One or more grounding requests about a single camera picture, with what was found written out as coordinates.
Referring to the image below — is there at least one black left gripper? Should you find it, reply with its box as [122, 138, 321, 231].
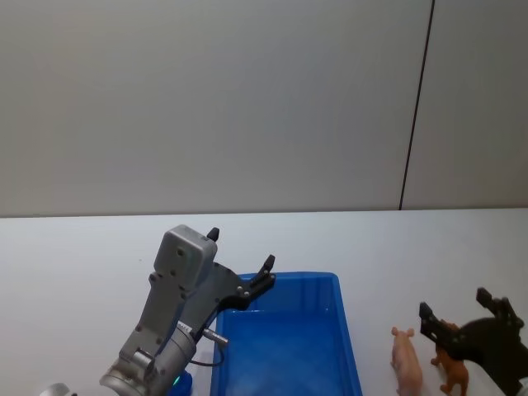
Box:
[177, 226, 277, 338]

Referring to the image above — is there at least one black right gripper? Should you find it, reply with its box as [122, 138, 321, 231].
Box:
[418, 286, 528, 396]

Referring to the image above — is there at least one brown toy animal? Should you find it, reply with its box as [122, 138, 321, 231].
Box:
[430, 319, 470, 396]

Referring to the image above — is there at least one pink toy pig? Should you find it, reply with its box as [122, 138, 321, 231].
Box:
[389, 326, 425, 396]

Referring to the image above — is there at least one blue plastic bin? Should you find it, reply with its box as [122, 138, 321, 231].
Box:
[209, 271, 365, 396]

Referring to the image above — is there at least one thin dark cable, silver plug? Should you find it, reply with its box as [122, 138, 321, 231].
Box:
[190, 328, 230, 367]

